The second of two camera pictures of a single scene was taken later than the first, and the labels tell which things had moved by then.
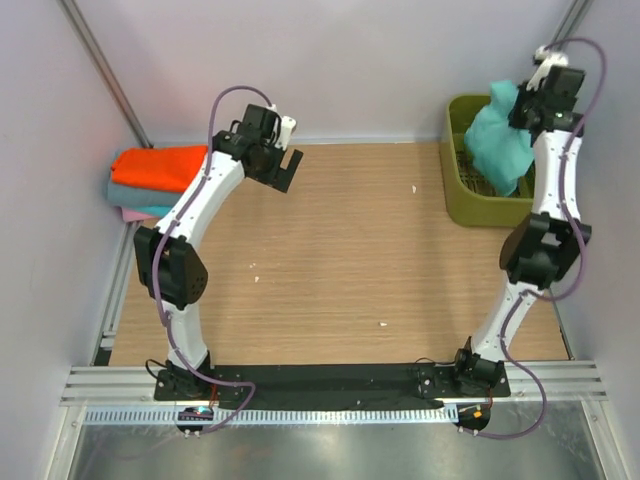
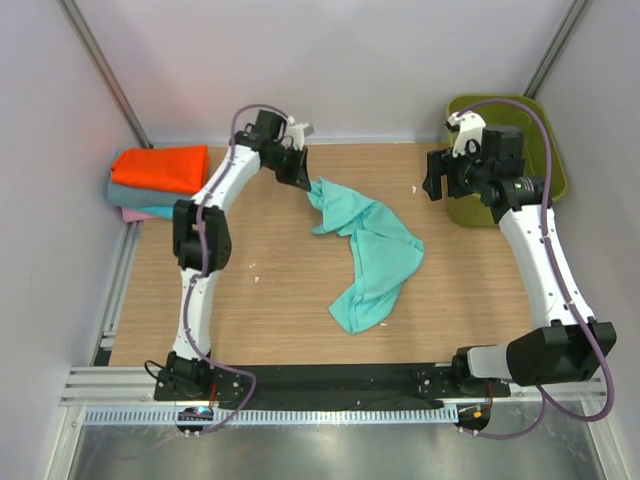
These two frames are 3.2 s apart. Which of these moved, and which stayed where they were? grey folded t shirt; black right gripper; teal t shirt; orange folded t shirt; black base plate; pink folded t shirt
Moved: teal t shirt; black right gripper
Stayed: black base plate; grey folded t shirt; orange folded t shirt; pink folded t shirt
